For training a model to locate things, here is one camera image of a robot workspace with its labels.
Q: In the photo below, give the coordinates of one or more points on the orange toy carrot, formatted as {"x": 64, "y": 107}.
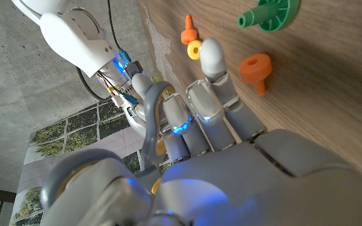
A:
{"x": 188, "y": 33}

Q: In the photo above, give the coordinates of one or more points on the green toy fruit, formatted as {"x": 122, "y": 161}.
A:
{"x": 272, "y": 14}

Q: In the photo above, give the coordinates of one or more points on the printed forest window backdrop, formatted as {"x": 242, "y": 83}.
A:
{"x": 83, "y": 125}

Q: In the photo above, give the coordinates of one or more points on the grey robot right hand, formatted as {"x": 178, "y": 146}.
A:
{"x": 138, "y": 88}

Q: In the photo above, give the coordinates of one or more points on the orange toy fruit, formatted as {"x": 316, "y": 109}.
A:
{"x": 254, "y": 70}

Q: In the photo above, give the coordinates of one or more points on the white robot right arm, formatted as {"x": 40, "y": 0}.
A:
{"x": 74, "y": 34}

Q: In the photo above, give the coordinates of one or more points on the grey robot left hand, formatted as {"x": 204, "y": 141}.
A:
{"x": 247, "y": 188}

